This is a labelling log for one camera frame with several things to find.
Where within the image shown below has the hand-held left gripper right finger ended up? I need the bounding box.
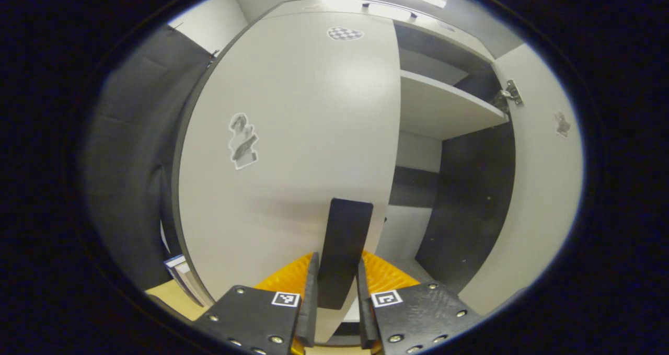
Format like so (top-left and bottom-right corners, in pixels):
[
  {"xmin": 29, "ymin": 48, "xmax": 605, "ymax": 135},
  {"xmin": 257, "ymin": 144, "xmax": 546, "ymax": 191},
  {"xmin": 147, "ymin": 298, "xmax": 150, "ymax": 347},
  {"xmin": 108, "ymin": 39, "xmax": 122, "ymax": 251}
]
[{"xmin": 356, "ymin": 250, "xmax": 484, "ymax": 355}]

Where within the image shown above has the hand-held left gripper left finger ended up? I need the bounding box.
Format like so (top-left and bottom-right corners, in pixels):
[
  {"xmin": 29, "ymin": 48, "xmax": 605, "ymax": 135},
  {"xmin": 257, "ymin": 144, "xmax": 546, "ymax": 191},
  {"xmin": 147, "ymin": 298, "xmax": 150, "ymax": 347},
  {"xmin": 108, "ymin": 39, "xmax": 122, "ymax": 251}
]
[{"xmin": 191, "ymin": 251, "xmax": 320, "ymax": 355}]

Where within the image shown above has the grey cabinet door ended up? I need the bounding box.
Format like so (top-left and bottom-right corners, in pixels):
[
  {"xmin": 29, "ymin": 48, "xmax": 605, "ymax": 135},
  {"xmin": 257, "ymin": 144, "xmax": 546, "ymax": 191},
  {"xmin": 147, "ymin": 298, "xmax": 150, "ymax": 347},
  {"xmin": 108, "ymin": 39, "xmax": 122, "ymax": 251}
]
[
  {"xmin": 457, "ymin": 44, "xmax": 584, "ymax": 316},
  {"xmin": 172, "ymin": 11, "xmax": 402, "ymax": 345}
]

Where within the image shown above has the grey double-door shoe cabinet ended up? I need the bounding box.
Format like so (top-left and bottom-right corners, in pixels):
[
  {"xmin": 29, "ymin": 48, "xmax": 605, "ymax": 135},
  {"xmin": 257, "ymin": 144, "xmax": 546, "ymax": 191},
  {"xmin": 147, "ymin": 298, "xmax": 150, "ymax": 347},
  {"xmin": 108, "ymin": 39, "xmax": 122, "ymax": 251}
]
[{"xmin": 261, "ymin": 0, "xmax": 523, "ymax": 345}]

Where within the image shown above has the cream book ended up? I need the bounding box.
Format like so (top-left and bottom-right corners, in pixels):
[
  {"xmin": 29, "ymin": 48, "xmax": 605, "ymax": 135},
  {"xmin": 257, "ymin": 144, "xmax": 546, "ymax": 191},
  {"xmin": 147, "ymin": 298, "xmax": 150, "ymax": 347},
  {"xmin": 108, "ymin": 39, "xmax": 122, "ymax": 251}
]
[{"xmin": 172, "ymin": 264, "xmax": 202, "ymax": 298}]

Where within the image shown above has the blue book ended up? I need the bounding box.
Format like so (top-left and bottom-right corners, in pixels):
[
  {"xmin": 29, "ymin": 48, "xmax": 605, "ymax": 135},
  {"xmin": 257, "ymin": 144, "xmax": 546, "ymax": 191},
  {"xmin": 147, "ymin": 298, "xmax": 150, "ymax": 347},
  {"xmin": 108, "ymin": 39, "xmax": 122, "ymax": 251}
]
[{"xmin": 164, "ymin": 256, "xmax": 189, "ymax": 280}]

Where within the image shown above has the black backdrop cloth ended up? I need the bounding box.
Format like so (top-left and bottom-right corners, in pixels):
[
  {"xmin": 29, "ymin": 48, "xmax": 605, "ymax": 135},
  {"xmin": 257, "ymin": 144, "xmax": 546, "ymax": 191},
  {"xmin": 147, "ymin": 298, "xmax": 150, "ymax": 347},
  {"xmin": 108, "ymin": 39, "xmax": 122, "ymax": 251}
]
[{"xmin": 81, "ymin": 26, "xmax": 220, "ymax": 293}]

